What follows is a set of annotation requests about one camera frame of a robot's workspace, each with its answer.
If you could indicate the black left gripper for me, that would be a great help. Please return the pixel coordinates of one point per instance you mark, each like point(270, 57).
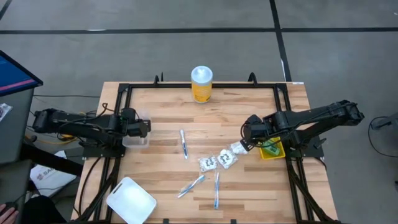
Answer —
point(140, 128)

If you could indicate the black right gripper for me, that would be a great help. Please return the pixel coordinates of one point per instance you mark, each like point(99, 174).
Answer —
point(253, 129)

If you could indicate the printed clear cotton packet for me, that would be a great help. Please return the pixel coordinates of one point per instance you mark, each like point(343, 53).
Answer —
point(227, 158)
point(237, 148)
point(207, 164)

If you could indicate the green travel bottle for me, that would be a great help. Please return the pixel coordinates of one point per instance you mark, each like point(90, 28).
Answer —
point(273, 150)

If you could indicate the white blue toothbrush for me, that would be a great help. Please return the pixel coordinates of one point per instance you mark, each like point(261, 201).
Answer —
point(190, 186)
point(184, 144)
point(216, 189)

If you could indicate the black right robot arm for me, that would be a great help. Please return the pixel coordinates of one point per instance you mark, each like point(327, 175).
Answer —
point(311, 116)

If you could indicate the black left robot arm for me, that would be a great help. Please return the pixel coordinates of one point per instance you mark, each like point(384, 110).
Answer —
point(77, 123)

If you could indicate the clear plastic container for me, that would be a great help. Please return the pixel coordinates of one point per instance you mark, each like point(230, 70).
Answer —
point(136, 142)

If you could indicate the yellow plastic basket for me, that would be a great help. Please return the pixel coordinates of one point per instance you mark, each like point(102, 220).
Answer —
point(264, 154)

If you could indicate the wipes canister yellow label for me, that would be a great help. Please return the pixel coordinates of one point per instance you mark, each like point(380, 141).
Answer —
point(201, 90)

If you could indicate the white plastic tray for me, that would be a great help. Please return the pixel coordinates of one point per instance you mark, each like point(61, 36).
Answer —
point(133, 202)

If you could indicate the black table edge clamp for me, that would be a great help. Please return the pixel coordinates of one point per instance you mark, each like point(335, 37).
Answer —
point(166, 221)
point(233, 221)

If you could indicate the white label sticker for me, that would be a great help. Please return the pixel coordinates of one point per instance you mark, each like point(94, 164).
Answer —
point(297, 83)

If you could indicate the black desk crossbar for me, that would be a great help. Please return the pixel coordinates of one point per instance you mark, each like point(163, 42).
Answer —
point(49, 159)

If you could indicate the white paper bag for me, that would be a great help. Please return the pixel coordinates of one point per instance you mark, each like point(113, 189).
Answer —
point(49, 179)

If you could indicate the grey desk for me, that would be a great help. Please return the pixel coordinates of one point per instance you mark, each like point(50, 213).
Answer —
point(15, 137)

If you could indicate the person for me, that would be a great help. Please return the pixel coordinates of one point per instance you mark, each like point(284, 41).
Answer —
point(40, 211)

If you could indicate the small packet on desk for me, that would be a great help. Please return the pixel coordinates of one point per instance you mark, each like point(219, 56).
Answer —
point(4, 112)

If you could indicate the computer monitor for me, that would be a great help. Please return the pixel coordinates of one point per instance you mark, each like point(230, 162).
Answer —
point(12, 77)

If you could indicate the person's hand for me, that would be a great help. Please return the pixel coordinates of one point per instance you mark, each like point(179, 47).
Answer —
point(7, 216)

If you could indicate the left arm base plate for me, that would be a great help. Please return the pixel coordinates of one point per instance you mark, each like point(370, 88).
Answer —
point(102, 152)

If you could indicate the black frame hook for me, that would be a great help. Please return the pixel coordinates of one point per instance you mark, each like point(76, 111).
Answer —
point(156, 80)
point(253, 79)

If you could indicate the black aluminium table frame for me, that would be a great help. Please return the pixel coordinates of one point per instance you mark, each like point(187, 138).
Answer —
point(242, 85)

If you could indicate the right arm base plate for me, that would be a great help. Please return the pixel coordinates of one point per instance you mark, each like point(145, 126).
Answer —
point(308, 149)

